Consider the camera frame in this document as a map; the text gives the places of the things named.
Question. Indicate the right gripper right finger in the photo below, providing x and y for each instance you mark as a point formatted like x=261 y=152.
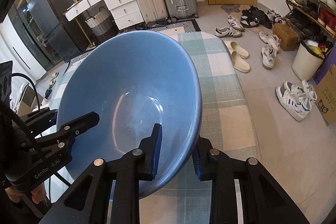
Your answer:
x=203 y=166

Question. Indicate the black refrigerator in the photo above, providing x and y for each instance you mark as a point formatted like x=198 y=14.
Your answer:
x=65 y=37

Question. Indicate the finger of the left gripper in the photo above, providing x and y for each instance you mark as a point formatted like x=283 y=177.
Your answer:
x=40 y=120
x=69 y=131

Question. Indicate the white high-top sneakers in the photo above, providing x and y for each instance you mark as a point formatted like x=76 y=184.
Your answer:
x=297 y=100

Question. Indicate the cardboard box with cat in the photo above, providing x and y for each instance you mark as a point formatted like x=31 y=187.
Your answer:
x=326 y=96

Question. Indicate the woven laundry basket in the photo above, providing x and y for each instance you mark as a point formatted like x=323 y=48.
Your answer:
x=102 y=25

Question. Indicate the small brown cardboard box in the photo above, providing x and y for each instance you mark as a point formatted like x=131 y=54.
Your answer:
x=289 y=39

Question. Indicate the white drawer desk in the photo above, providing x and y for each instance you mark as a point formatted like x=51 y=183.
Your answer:
x=125 y=13

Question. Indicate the purple bag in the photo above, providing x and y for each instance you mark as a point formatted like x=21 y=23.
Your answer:
x=329 y=61

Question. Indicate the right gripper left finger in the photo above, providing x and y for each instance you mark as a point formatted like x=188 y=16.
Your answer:
x=151 y=148

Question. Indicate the large blue bowl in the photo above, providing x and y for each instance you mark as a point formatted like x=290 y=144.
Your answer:
x=134 y=81

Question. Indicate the white trash bin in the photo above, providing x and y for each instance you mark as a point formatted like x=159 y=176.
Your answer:
x=308 y=59

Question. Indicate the shoe rack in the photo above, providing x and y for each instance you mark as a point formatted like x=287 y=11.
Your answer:
x=312 y=18

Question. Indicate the cream slipper pair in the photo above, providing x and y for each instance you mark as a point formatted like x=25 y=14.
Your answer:
x=238 y=56

